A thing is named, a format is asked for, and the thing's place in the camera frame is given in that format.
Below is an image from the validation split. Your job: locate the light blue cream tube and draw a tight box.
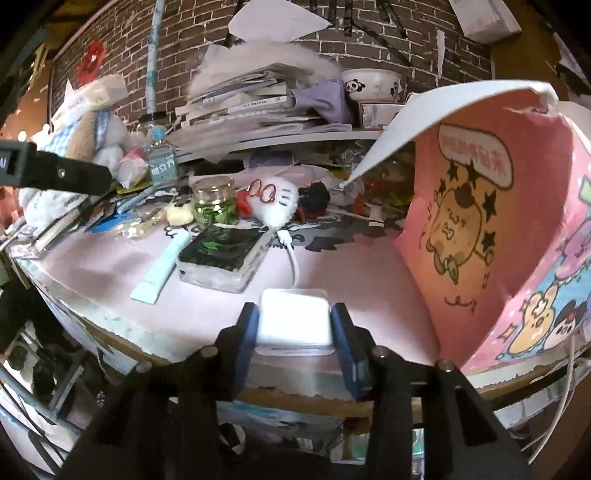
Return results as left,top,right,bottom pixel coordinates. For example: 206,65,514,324
129,229,192,305

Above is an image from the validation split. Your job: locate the white plush with red glasses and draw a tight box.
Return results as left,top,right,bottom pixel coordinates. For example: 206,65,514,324
236,177,300,231

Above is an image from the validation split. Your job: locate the brown eared plush dog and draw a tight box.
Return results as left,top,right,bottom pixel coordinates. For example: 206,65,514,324
32,73,136,181

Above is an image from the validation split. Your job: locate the blue flat plastic piece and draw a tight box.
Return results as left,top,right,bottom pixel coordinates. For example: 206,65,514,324
90,212,132,234

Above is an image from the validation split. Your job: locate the clear water bottle blue label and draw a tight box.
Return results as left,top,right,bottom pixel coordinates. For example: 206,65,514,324
148,125,178,186

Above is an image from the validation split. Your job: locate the yellow sponge puff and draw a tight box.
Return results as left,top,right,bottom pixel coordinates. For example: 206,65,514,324
165,200,194,227

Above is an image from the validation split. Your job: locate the green glass jar gold lid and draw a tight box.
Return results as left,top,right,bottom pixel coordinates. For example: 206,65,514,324
192,176,238,231

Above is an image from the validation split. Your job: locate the black scrunchie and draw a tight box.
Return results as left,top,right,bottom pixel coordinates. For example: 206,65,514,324
297,182,331,223

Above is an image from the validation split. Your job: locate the white shelf board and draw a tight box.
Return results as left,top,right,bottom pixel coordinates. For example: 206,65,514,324
176,130,382,163

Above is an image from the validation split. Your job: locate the white fluffy fur piece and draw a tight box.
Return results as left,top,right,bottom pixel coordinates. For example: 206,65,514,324
186,41,342,99

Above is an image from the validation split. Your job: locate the brown silver box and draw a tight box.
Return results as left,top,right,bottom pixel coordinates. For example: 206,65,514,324
359,102,405,131

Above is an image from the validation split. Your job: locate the stack of books and papers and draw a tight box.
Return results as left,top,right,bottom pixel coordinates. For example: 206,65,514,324
168,64,353,150

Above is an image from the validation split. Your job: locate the purple cloth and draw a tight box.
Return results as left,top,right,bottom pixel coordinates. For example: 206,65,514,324
291,80,353,124

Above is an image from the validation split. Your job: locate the panda print ceramic bowl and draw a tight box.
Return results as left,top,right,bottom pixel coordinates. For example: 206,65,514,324
342,68,403,102

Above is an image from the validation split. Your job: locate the pink white paper bag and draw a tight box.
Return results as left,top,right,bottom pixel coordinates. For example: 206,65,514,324
449,0,522,45

